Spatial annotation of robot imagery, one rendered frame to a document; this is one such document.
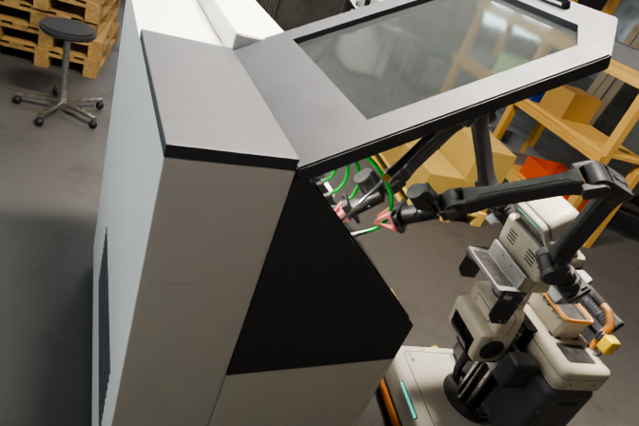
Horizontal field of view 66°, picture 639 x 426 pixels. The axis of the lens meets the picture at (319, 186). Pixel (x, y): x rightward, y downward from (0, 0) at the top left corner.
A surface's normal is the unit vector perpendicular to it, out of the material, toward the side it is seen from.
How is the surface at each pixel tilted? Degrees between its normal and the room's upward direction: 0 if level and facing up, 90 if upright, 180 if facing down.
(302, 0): 90
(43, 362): 0
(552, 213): 42
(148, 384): 90
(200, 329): 90
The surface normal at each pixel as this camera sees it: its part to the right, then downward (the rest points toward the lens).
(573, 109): 0.30, 0.55
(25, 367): 0.32, -0.83
